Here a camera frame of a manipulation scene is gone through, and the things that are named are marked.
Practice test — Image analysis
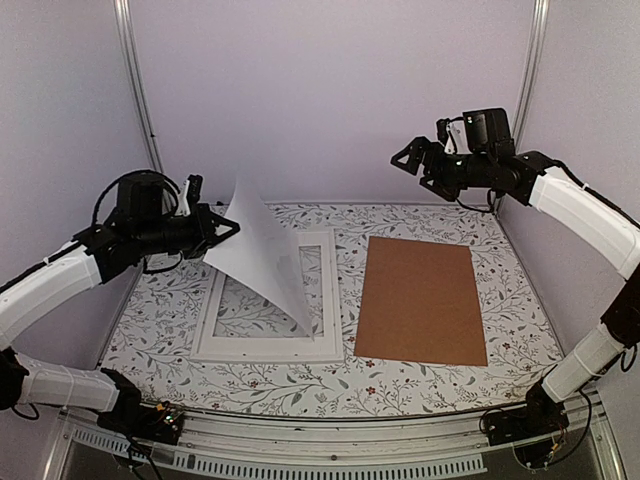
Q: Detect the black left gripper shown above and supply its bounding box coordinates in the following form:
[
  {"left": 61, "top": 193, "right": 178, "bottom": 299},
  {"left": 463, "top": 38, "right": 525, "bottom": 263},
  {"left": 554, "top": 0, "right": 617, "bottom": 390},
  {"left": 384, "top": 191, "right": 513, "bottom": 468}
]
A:
[{"left": 135, "top": 202, "right": 240, "bottom": 260}]

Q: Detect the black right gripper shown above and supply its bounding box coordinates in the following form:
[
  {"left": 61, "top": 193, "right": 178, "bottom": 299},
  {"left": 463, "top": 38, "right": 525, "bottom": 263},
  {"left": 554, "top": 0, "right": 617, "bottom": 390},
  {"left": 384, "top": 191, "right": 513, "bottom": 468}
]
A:
[{"left": 391, "top": 136, "right": 494, "bottom": 202}]

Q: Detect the landscape photo print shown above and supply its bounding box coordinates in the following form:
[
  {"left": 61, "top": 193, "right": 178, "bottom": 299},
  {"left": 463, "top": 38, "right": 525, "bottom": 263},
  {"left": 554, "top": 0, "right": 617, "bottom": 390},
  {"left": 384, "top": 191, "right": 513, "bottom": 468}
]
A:
[{"left": 204, "top": 175, "right": 314, "bottom": 338}]

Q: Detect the white photo print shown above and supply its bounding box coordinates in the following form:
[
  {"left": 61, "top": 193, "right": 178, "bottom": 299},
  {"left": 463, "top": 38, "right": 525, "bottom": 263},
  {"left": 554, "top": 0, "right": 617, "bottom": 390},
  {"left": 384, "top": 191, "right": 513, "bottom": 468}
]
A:
[{"left": 197, "top": 242, "right": 337, "bottom": 354}]

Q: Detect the brown frame backing board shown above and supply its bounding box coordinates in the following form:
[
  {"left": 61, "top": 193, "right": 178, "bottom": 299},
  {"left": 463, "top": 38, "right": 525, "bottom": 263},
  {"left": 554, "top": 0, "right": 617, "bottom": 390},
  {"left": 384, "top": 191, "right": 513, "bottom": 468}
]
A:
[{"left": 354, "top": 236, "right": 488, "bottom": 367}]

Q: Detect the white picture frame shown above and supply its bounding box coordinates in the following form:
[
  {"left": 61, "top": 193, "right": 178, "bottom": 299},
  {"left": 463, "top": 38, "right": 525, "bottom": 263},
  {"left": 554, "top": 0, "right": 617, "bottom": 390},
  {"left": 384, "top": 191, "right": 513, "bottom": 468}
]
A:
[{"left": 189, "top": 228, "right": 346, "bottom": 365}]

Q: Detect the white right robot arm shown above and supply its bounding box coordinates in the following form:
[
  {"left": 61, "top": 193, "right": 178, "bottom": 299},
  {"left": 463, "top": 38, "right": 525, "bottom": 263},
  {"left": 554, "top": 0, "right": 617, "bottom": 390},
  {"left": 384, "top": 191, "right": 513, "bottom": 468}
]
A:
[{"left": 391, "top": 137, "right": 639, "bottom": 403}]

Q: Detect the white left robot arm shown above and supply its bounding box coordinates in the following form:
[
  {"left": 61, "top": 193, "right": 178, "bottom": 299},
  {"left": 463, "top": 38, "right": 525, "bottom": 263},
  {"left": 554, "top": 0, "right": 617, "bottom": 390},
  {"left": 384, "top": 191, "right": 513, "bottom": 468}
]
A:
[{"left": 1, "top": 204, "right": 241, "bottom": 434}]

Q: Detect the floral patterned table mat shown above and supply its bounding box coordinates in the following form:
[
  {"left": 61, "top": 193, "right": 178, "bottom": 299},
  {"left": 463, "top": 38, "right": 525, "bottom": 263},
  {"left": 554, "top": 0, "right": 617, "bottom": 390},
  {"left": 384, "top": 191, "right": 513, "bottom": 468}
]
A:
[{"left": 101, "top": 205, "right": 562, "bottom": 418}]

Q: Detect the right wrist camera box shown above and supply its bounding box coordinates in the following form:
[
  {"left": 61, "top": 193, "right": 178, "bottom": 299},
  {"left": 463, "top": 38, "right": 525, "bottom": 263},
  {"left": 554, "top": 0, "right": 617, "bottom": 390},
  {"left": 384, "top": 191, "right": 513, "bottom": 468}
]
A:
[{"left": 462, "top": 107, "right": 515, "bottom": 156}]

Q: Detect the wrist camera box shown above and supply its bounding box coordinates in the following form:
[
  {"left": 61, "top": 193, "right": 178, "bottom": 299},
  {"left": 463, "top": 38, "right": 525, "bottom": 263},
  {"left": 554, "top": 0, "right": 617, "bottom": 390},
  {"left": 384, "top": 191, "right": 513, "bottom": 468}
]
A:
[
  {"left": 116, "top": 171, "right": 166, "bottom": 218},
  {"left": 462, "top": 107, "right": 515, "bottom": 156}
]

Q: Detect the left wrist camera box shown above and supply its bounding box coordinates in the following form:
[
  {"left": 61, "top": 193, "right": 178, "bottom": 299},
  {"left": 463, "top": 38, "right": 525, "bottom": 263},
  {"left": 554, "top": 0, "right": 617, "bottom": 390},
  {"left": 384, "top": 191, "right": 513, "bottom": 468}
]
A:
[{"left": 116, "top": 171, "right": 166, "bottom": 218}]

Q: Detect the right aluminium corner post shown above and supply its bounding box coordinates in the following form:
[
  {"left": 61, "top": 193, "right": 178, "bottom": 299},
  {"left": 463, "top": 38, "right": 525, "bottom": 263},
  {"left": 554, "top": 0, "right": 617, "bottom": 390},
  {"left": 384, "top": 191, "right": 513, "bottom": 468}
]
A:
[{"left": 492, "top": 0, "right": 550, "bottom": 211}]

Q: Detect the aluminium corner post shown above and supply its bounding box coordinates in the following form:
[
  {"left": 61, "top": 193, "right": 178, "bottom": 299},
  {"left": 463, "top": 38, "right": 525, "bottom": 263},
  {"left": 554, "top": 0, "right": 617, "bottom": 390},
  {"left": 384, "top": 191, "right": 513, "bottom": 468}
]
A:
[
  {"left": 112, "top": 0, "right": 176, "bottom": 214},
  {"left": 492, "top": 0, "right": 550, "bottom": 211}
]

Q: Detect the front aluminium rail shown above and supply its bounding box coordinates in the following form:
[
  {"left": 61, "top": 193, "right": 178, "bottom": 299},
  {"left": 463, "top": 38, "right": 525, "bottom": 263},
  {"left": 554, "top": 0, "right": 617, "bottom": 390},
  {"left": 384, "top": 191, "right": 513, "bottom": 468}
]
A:
[{"left": 43, "top": 389, "right": 629, "bottom": 479}]

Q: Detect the left aluminium corner post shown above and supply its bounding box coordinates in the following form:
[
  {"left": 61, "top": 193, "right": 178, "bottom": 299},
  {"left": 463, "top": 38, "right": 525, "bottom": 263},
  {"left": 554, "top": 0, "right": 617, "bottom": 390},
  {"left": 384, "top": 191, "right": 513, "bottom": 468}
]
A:
[{"left": 112, "top": 0, "right": 176, "bottom": 214}]

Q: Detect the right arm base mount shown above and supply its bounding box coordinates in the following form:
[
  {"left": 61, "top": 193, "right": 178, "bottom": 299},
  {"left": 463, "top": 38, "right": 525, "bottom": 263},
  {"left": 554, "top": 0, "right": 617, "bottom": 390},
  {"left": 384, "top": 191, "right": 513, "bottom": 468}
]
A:
[{"left": 479, "top": 381, "right": 569, "bottom": 446}]

